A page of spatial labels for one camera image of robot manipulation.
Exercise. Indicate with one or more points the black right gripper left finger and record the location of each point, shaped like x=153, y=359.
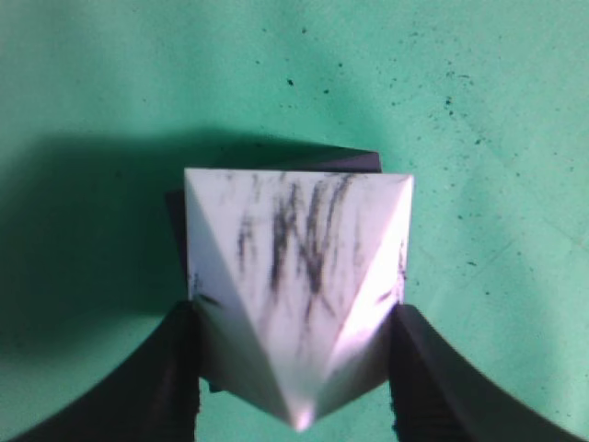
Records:
x=153, y=395

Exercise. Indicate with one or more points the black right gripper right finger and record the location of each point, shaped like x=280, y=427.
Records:
x=437, y=395

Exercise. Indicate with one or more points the white marbled square pyramid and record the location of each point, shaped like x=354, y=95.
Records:
x=293, y=275

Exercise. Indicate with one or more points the green table cloth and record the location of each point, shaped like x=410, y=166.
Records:
x=104, y=103

